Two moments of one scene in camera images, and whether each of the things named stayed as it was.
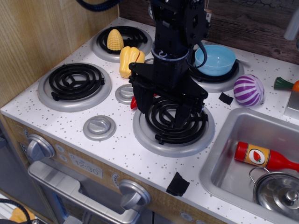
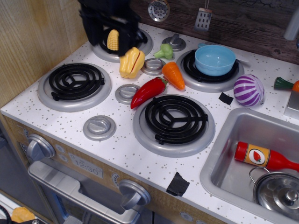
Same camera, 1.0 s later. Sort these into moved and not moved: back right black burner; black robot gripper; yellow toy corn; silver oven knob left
Moved: black robot gripper
Not moved: back right black burner; silver oven knob left; yellow toy corn
